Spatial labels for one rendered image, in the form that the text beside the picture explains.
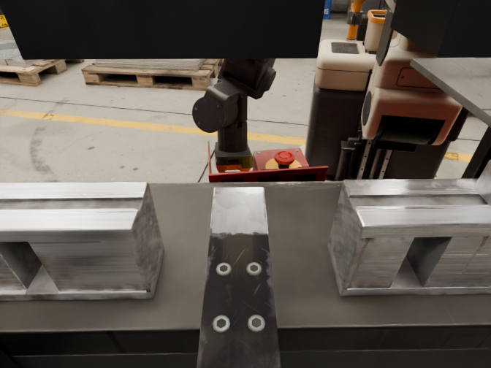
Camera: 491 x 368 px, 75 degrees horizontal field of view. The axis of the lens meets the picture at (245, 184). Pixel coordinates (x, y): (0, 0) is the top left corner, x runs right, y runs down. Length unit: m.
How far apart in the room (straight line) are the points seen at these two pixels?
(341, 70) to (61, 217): 1.08
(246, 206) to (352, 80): 1.06
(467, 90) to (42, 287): 0.50
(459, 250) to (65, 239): 0.32
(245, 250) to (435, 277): 0.21
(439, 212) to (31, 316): 0.36
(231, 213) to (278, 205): 0.20
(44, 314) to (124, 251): 0.11
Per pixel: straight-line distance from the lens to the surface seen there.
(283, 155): 0.62
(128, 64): 3.36
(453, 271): 0.34
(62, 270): 0.32
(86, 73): 3.48
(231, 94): 0.51
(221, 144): 0.60
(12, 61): 3.91
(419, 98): 0.99
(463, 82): 0.49
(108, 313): 0.33
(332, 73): 1.23
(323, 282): 0.34
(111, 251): 0.29
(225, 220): 0.20
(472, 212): 0.31
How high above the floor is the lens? 1.15
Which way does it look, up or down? 38 degrees down
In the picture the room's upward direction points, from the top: straight up
